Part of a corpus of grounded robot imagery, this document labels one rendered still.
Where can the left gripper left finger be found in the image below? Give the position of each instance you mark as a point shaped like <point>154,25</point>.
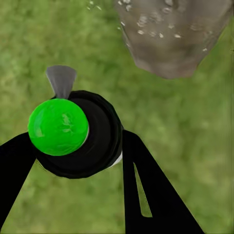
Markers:
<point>16,160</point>

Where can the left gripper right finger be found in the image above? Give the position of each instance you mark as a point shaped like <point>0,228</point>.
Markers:
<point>170,214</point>

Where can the tree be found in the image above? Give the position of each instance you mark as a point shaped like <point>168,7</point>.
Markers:
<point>181,48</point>

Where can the pesticide atomizer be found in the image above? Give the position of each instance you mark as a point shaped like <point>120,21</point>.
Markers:
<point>77,134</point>

